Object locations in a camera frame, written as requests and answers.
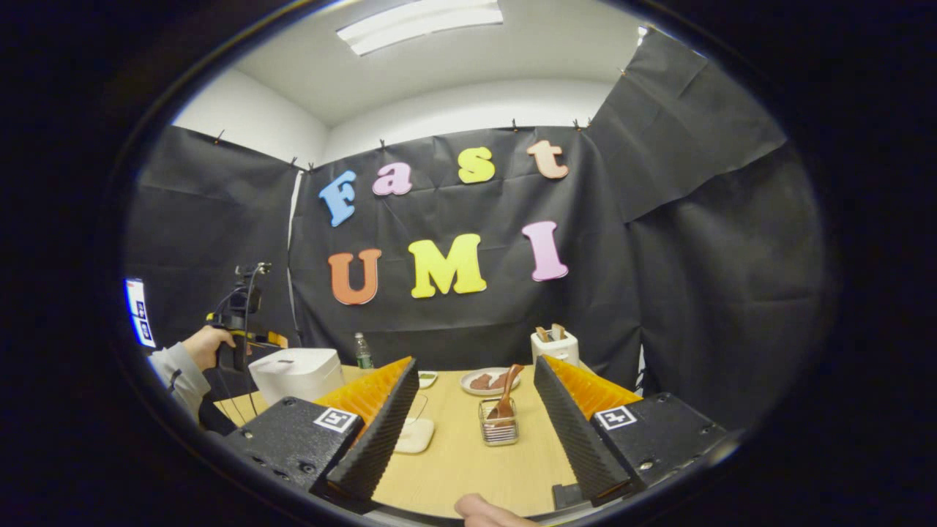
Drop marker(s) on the computer monitor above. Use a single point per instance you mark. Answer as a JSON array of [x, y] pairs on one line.
[[139, 315]]

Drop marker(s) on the brown meat piece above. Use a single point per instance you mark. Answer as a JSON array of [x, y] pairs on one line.
[[479, 381], [498, 381]]

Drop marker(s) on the white toaster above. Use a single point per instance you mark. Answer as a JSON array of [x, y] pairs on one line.
[[556, 351]]

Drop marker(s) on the toast slice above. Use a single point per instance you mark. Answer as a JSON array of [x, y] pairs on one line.
[[542, 334], [558, 331]]

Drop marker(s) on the long ceiling light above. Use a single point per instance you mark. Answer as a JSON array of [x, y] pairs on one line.
[[421, 25]]

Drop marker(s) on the white square dish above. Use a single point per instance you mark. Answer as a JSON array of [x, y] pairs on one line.
[[415, 438]]

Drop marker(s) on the white divided condiment tray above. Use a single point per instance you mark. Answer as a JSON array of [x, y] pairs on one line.
[[427, 379]]

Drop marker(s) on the clear glass bowl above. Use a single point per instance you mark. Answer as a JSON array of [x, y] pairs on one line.
[[423, 401]]

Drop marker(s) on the black backdrop cloth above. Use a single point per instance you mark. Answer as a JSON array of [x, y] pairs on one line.
[[695, 293]]

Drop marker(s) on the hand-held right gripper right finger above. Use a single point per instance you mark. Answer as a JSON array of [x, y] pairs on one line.
[[578, 439]]

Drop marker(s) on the white round plate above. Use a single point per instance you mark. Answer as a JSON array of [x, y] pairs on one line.
[[472, 391]]

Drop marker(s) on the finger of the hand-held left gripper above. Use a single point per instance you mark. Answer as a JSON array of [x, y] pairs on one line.
[[267, 339]]

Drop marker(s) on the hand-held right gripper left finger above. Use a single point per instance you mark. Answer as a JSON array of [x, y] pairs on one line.
[[377, 439]]

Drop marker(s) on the small ceiling light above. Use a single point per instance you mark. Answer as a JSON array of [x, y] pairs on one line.
[[643, 34]]

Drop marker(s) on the white rice cooker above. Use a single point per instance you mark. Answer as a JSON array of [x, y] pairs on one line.
[[296, 377]]

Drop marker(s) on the brown wooden spoon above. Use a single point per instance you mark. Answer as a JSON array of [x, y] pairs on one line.
[[506, 395]]

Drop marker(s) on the clear plastic water bottle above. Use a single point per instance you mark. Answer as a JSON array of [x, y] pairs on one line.
[[363, 355]]

